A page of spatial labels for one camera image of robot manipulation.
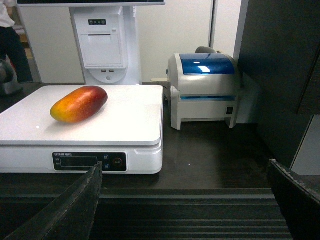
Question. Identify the white checkout scale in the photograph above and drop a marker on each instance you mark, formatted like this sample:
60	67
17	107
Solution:
125	136

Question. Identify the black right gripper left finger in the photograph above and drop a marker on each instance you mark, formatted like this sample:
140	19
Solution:
68	217

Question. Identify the dark red mango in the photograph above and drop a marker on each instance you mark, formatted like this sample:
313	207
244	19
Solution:
79	105

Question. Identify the person in white shirt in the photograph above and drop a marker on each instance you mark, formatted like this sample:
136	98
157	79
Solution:
10	44

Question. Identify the white POS terminal stand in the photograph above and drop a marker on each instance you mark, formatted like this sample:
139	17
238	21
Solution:
90	42

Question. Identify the black checkout counter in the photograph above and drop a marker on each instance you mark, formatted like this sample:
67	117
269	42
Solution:
212	186

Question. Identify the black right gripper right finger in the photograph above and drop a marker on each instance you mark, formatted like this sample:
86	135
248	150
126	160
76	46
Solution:
298	197

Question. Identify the white blue label printer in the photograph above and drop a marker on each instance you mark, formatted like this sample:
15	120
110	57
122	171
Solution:
203	87

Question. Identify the grey office chair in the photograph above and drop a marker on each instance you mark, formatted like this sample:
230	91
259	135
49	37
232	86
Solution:
205	50

